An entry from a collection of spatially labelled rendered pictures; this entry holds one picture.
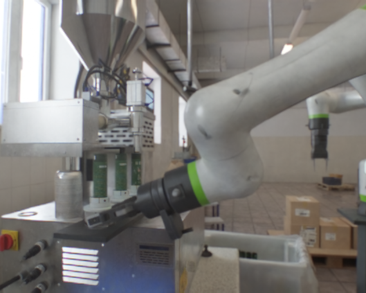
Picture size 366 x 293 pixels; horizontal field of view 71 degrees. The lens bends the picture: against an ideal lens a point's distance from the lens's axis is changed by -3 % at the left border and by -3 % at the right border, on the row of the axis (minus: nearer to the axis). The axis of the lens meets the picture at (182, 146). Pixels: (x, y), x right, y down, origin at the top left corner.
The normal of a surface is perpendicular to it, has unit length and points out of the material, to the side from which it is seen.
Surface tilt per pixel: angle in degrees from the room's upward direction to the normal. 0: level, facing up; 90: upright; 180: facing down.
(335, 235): 90
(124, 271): 90
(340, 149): 90
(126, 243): 90
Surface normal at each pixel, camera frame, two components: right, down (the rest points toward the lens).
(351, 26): -0.35, -0.45
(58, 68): -0.20, -0.02
